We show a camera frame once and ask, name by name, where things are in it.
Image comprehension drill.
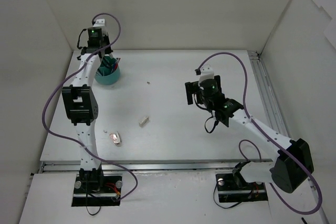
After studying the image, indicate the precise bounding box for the aluminium front rail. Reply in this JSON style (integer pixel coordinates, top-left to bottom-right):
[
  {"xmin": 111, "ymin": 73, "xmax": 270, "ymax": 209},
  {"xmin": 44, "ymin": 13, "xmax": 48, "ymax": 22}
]
[{"xmin": 39, "ymin": 158, "xmax": 271, "ymax": 174}]

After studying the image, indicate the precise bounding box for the aluminium right side rail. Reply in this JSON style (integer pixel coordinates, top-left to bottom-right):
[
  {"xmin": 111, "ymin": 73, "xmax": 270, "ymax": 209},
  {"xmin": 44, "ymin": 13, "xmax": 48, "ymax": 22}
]
[{"xmin": 248, "ymin": 50, "xmax": 316, "ymax": 190}]

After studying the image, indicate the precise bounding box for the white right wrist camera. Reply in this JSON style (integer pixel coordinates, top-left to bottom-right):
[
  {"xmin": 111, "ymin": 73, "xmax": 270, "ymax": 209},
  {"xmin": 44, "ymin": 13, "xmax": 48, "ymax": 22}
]
[{"xmin": 195, "ymin": 64, "xmax": 214, "ymax": 84}]

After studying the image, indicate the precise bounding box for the eraser block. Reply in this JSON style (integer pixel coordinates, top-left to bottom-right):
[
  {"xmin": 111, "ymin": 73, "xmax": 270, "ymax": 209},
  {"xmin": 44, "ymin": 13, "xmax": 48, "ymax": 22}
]
[{"xmin": 139, "ymin": 115, "xmax": 150, "ymax": 127}]

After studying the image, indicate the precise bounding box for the aluminium rail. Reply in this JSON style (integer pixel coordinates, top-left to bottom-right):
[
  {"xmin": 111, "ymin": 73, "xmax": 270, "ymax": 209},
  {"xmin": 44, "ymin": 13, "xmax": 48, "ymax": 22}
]
[
  {"xmin": 39, "ymin": 158, "xmax": 271, "ymax": 174},
  {"xmin": 248, "ymin": 50, "xmax": 316, "ymax": 190}
]

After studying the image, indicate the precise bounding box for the teal round divided container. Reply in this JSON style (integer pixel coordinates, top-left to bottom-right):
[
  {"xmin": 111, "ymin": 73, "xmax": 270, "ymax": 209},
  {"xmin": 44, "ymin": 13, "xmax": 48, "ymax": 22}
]
[{"xmin": 95, "ymin": 58, "xmax": 120, "ymax": 85}]

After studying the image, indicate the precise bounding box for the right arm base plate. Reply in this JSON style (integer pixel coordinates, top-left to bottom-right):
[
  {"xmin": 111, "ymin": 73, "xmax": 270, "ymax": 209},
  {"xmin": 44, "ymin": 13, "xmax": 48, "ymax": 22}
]
[{"xmin": 213, "ymin": 170, "xmax": 268, "ymax": 209}]

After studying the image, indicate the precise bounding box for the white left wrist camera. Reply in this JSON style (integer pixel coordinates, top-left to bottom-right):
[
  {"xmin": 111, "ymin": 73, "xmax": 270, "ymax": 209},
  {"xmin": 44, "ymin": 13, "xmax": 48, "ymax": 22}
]
[{"xmin": 92, "ymin": 18, "xmax": 106, "ymax": 27}]

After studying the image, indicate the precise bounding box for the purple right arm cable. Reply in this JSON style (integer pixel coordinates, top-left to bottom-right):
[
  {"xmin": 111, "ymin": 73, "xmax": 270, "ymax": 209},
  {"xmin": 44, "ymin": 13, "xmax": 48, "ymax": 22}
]
[{"xmin": 196, "ymin": 52, "xmax": 323, "ymax": 214}]

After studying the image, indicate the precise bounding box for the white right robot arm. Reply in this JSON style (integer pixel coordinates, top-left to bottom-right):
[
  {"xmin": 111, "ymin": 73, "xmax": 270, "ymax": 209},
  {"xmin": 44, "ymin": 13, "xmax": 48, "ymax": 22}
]
[{"xmin": 185, "ymin": 76, "xmax": 314, "ymax": 194}]

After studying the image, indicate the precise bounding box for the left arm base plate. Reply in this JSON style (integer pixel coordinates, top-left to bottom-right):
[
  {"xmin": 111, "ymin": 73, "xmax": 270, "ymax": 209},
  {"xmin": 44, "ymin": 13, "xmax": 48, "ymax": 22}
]
[{"xmin": 71, "ymin": 174, "xmax": 123, "ymax": 207}]

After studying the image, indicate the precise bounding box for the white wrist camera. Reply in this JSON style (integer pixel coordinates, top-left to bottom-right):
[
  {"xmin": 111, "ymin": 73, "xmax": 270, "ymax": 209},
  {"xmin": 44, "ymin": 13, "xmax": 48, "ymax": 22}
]
[
  {"xmin": 92, "ymin": 18, "xmax": 106, "ymax": 27},
  {"xmin": 195, "ymin": 64, "xmax": 214, "ymax": 84}
]

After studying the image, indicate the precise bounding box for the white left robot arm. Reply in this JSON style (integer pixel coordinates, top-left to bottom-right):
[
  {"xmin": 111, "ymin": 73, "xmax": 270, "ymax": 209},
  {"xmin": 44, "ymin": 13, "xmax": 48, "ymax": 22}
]
[{"xmin": 61, "ymin": 22, "xmax": 109, "ymax": 193}]

